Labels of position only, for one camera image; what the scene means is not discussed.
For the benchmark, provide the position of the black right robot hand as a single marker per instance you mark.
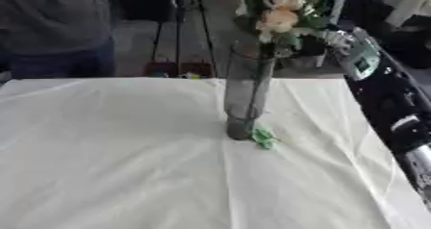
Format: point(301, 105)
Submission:
point(311, 46)

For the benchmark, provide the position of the peach flower stem with leaves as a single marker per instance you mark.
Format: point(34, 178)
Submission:
point(279, 20)

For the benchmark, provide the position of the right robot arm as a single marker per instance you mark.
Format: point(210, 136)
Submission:
point(393, 104)

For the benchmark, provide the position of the tall grey glass vase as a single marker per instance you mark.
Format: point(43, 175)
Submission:
point(247, 91)

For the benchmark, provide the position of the small green leaf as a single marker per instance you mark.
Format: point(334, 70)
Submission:
point(263, 138)

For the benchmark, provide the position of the white hanging cloth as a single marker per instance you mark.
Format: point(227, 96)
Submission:
point(408, 2)

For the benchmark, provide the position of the black tripod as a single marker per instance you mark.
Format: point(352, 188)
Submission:
point(178, 30)

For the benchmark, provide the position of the black bag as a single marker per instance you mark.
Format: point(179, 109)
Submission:
point(145, 0)

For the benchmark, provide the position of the person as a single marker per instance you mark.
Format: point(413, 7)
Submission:
point(53, 24)

